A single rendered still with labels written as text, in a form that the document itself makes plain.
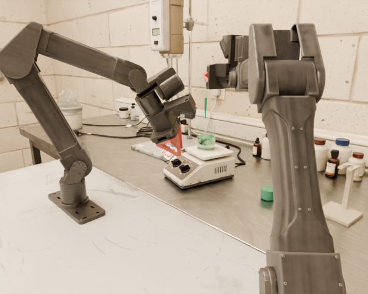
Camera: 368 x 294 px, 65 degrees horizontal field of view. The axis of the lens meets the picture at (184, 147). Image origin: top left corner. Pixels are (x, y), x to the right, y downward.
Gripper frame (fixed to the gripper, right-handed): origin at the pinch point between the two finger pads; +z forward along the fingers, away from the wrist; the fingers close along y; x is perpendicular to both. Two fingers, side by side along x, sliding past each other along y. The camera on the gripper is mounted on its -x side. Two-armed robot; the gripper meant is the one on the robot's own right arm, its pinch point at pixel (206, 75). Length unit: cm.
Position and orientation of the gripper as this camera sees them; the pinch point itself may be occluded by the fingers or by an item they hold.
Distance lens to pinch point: 90.4
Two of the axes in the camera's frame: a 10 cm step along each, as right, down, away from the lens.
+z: -4.9, -2.4, 8.4
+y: -8.7, 1.3, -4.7
